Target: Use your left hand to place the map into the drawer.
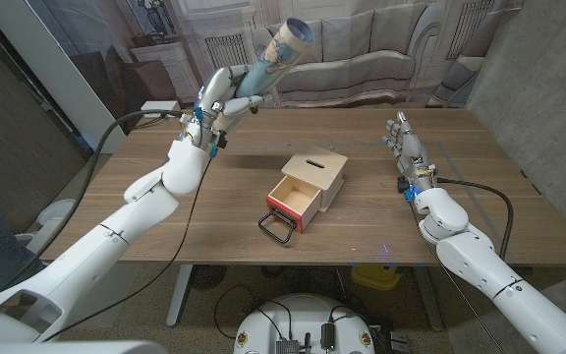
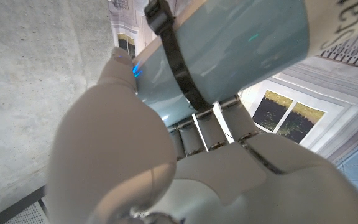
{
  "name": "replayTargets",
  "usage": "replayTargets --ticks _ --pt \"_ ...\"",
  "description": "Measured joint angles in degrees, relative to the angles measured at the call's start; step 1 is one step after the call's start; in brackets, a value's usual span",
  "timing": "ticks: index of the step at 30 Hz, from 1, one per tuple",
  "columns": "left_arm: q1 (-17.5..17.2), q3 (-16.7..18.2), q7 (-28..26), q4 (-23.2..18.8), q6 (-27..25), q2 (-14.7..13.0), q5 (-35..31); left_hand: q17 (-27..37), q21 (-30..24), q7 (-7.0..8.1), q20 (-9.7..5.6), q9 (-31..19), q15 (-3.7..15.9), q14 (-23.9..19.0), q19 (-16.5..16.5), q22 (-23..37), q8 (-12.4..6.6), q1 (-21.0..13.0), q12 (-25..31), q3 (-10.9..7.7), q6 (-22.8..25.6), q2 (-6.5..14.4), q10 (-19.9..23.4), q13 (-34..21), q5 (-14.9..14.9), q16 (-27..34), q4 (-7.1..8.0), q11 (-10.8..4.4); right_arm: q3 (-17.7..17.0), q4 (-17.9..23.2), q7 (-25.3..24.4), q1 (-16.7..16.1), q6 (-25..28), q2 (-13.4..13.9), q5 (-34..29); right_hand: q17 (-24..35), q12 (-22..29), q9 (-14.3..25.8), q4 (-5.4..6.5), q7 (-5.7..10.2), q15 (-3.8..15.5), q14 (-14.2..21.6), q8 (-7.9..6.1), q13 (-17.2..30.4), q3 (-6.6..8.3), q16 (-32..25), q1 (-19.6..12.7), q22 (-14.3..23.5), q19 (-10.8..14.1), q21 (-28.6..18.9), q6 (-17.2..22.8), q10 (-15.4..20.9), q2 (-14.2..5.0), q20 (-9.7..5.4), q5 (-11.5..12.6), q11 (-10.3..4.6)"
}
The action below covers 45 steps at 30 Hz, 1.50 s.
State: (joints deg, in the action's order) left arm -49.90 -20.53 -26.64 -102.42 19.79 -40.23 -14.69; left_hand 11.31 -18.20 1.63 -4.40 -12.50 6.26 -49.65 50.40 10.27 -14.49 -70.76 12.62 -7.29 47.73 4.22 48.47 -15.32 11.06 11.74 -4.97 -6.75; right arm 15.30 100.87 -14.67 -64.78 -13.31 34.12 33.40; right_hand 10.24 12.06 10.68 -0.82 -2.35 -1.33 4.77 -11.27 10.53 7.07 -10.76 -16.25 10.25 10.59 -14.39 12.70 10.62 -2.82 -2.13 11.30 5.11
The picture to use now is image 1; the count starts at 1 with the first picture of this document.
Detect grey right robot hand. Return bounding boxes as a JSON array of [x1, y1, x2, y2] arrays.
[[379, 110, 432, 174]]

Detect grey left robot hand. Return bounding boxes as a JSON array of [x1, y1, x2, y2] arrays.
[[193, 64, 266, 134]]

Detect blue world map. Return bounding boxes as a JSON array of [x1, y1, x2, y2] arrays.
[[221, 18, 315, 137]]

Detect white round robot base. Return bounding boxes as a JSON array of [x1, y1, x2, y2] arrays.
[[233, 293, 376, 354]]

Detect wooden drawer with red front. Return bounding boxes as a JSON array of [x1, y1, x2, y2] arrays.
[[265, 175, 322, 234]]

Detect white power strip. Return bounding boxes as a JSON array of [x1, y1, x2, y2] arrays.
[[140, 99, 182, 119]]

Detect wooden box with slot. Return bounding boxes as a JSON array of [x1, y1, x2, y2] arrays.
[[281, 142, 349, 213]]

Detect printed living room backdrop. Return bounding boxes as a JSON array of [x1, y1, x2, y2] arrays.
[[27, 0, 525, 137]]

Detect yellow object under table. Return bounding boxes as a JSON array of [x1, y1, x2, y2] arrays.
[[350, 264, 402, 291]]

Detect grey table leg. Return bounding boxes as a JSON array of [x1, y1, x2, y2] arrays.
[[413, 265, 445, 333]]

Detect black round floor fan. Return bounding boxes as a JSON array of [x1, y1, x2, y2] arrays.
[[189, 264, 229, 292]]

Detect white round floor object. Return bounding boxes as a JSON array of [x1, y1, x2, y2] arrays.
[[34, 198, 78, 228]]

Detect white table leg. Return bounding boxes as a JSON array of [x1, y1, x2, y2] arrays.
[[165, 264, 195, 328]]

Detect white robot torso edge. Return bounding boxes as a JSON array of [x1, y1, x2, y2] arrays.
[[0, 340, 167, 354]]

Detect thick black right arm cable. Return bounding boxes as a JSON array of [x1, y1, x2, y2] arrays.
[[434, 176, 515, 260]]

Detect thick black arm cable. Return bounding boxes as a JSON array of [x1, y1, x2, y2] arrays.
[[434, 176, 515, 260], [0, 109, 189, 296]]

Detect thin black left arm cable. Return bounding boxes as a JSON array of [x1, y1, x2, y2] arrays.
[[41, 149, 214, 343]]

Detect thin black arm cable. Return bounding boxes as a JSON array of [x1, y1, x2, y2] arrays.
[[41, 149, 214, 343], [408, 196, 508, 354]]

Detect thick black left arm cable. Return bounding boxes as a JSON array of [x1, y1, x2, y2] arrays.
[[0, 109, 189, 296]]

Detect black wire drawer handle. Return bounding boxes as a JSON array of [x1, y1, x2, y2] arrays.
[[257, 208, 298, 246]]

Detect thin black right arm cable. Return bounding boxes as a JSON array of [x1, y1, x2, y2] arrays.
[[408, 196, 508, 354]]

